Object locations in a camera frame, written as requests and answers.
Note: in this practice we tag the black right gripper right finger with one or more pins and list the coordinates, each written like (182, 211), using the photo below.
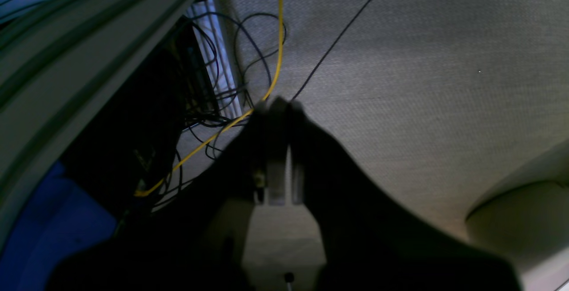
(371, 242)

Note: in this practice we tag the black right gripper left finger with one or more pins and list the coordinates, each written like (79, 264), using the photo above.
(194, 243)

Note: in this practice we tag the blue box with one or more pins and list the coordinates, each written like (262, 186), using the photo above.
(59, 219)

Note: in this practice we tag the aluminium frame rail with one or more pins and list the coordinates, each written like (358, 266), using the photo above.
(60, 65)

